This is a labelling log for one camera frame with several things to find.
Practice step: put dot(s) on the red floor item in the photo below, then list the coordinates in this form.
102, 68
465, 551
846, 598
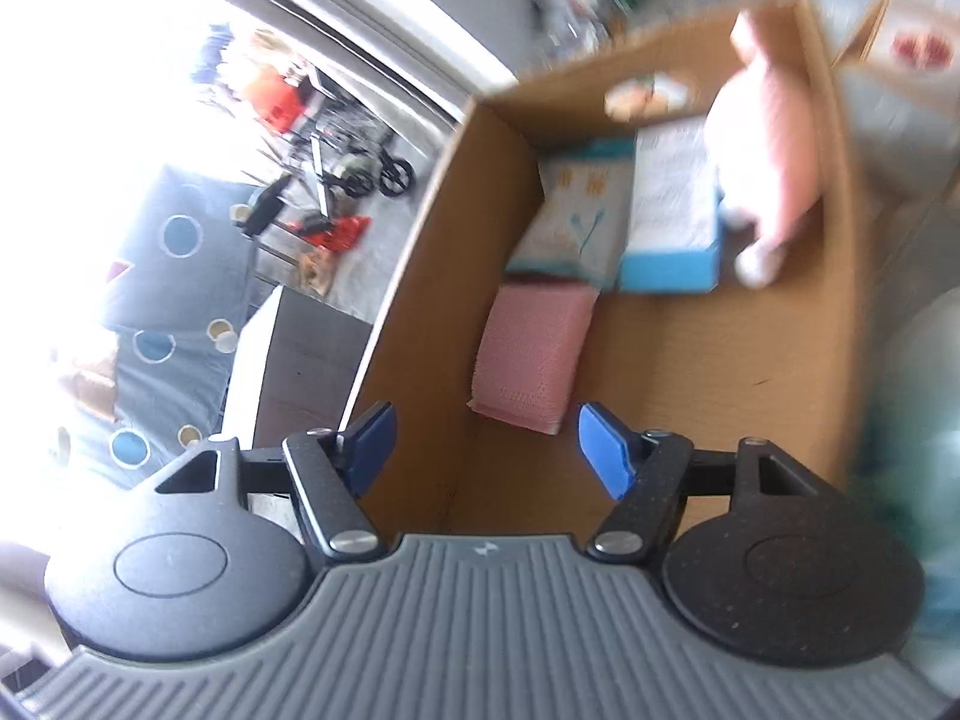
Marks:
341, 232

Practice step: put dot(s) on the white plastic shopping bag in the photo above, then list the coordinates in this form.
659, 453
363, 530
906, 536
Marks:
922, 405

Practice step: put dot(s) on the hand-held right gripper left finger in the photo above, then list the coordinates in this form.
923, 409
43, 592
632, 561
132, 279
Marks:
371, 450

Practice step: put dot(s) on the blue paper box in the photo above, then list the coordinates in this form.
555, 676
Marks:
671, 195

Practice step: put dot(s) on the orange bag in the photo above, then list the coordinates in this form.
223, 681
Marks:
277, 94

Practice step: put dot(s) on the pink towel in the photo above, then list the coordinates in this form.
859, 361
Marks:
532, 345

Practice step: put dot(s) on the pink plush toy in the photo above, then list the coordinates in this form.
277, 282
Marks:
772, 142

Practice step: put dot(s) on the grey dotted cloth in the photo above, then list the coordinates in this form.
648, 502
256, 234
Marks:
172, 292

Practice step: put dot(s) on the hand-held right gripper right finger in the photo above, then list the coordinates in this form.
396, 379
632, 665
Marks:
607, 450

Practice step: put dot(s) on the brown cardboard box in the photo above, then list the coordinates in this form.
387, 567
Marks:
712, 360

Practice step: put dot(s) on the white tissue pack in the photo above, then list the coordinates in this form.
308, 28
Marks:
577, 210

